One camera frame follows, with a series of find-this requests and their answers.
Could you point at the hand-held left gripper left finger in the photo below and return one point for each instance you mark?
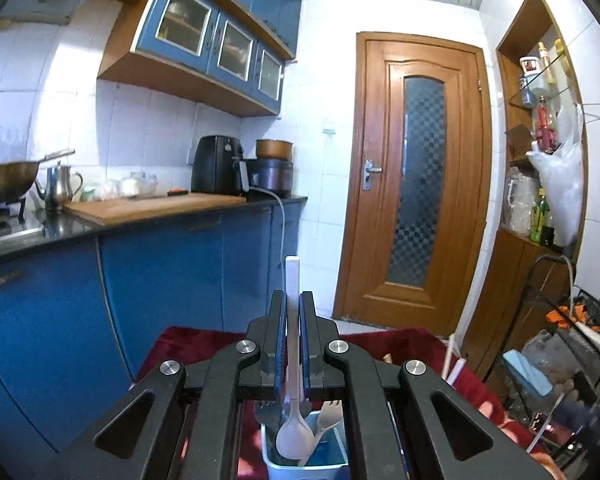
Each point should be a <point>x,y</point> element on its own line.
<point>280,355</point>

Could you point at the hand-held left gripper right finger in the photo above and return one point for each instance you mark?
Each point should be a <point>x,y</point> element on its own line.
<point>306,355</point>

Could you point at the beige plastic spoon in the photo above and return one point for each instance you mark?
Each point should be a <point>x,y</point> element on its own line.
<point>294,435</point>

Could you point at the light blue utensil box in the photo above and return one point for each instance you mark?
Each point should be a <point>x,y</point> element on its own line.
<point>305,472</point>

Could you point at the beige chopstick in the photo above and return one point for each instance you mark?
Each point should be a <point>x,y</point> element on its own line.
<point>450,355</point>

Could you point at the light blue plastic lid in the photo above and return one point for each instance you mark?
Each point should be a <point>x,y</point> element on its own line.
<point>527,372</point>

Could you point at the red and pink floral blanket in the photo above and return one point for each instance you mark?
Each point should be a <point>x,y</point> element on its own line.
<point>195,350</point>

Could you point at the wooden door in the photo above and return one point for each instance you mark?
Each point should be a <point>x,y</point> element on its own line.
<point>375,260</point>

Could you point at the blue base cabinets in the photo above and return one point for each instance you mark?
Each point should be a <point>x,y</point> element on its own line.
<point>155,285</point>

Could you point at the wooden shelf niche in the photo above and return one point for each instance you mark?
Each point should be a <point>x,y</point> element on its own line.
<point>500,280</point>

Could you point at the dark rice cooker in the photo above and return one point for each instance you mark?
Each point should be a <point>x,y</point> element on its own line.
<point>272,170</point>

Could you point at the wooden cutting board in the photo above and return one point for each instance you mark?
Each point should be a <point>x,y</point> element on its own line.
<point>150,207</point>

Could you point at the black air fryer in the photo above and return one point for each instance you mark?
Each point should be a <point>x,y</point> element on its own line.
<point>215,165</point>

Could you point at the green bottle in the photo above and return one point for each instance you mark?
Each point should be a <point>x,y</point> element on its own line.
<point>540,220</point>

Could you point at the glass jars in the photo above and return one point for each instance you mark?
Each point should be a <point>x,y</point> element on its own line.
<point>130,187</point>

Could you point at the clear plastic jug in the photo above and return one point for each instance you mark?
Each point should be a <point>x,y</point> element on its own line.
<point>520,205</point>

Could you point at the white plastic bag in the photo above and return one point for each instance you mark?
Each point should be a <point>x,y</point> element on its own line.
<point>562,195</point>

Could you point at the steel kettle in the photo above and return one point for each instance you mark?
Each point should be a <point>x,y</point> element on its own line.
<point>57,187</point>

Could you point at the red bottle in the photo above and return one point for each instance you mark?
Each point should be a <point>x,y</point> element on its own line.
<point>545,127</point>

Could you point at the gas stove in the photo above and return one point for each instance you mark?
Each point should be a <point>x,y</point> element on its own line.
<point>0,227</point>

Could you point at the metal wok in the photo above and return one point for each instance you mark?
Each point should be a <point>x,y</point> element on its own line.
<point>5,180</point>

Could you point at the yellow bottle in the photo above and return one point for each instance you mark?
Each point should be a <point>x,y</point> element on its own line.
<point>546,67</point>

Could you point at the white jar with red label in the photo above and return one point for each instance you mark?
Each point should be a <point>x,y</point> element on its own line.
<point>529,66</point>

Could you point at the white wall socket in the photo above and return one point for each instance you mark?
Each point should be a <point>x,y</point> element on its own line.
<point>329,127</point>

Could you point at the blue wall cabinet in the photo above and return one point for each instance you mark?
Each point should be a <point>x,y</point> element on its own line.
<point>190,60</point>

